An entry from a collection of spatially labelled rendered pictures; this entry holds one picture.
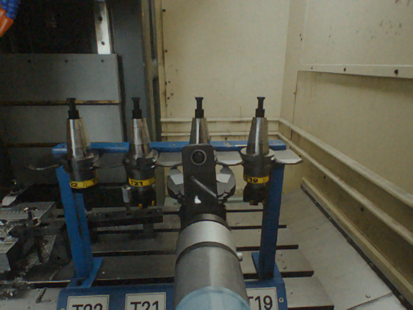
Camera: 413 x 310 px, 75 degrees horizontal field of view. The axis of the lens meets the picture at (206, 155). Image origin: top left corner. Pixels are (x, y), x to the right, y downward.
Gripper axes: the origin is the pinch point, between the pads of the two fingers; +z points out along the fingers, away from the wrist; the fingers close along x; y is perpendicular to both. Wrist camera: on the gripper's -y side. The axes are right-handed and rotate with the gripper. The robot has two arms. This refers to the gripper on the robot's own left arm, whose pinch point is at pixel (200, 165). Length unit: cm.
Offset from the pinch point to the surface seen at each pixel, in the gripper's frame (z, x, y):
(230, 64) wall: 97, 19, -13
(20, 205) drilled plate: 22, -52, 21
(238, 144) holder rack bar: 3.4, 8.0, -3.0
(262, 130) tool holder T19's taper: -2.3, 11.3, -7.6
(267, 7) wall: 98, 37, -40
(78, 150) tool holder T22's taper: -2.8, -21.4, -4.9
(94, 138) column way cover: 57, -40, 12
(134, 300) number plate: -9.2, -13.5, 24.1
